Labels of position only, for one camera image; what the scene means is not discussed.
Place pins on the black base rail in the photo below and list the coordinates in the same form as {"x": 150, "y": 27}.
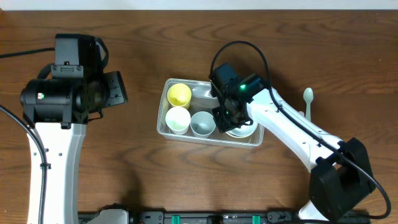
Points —
{"x": 116, "y": 213}

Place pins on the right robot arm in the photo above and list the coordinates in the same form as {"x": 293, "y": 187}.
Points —
{"x": 340, "y": 172}

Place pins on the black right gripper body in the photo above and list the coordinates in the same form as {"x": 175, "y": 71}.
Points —
{"x": 227, "y": 119}

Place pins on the white cup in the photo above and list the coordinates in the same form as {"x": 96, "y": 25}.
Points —
{"x": 178, "y": 120}

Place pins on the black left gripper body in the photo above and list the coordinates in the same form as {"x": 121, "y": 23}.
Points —
{"x": 114, "y": 90}

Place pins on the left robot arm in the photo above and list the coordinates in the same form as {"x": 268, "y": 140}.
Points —
{"x": 57, "y": 112}

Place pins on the grey cup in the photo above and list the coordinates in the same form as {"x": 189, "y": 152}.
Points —
{"x": 202, "y": 124}

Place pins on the white bowl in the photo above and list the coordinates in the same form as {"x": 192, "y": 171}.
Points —
{"x": 244, "y": 131}

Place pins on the mint green spoon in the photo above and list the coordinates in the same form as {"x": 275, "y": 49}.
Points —
{"x": 308, "y": 97}

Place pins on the yellow cup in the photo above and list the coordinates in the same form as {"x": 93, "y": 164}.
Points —
{"x": 179, "y": 95}

